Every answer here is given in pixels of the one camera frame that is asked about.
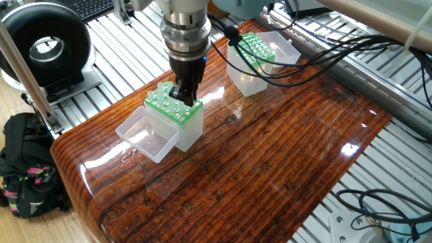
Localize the black keyboard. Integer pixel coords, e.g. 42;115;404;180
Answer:
67;0;117;21

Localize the glossy wooden board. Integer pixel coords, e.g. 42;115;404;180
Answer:
51;20;394;243

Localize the translucent tip box green rack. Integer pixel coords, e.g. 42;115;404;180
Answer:
144;82;205;153
226;32;279;97

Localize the black backpack pink trim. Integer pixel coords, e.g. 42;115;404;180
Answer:
0;111;74;219

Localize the clear hinged box lid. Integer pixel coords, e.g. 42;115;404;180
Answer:
115;108;180;164
260;30;302;66

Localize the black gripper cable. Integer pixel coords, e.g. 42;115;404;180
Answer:
208;13;406;87

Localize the black round fan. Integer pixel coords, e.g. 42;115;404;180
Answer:
0;3;92;103

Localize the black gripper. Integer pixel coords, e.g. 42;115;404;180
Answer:
167;49;207;107

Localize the black looped cable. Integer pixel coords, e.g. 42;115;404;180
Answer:
334;189;432;232

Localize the slim aluminium post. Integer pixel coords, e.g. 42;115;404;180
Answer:
0;27;63;134

